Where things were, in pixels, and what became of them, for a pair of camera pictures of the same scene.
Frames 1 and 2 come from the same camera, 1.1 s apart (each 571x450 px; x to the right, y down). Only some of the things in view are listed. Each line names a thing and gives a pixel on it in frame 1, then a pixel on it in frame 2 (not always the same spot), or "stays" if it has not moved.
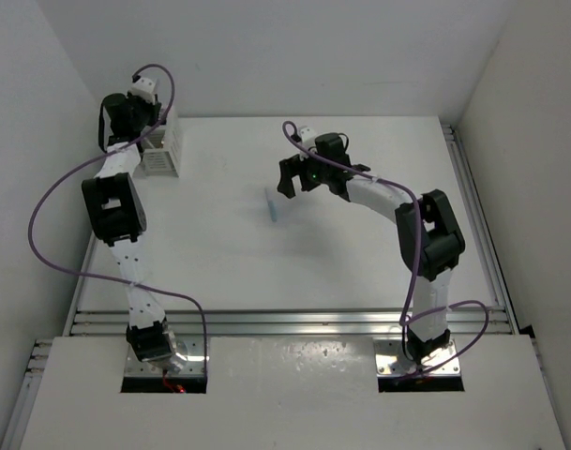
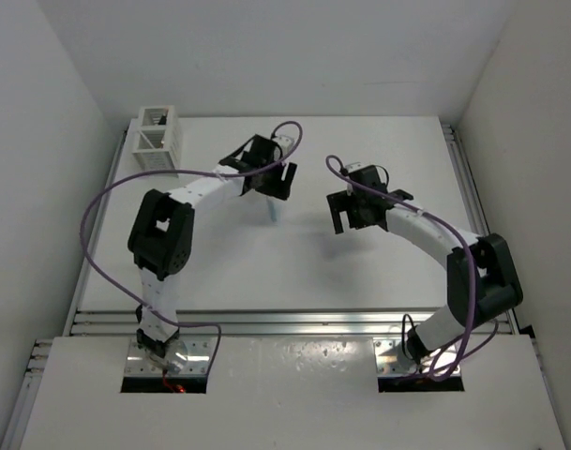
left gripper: [149, 107] → [278, 187]
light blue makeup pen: [272, 206] stays
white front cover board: [293, 393] stays
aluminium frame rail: [279, 322] stays
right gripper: [291, 168] → [341, 202]
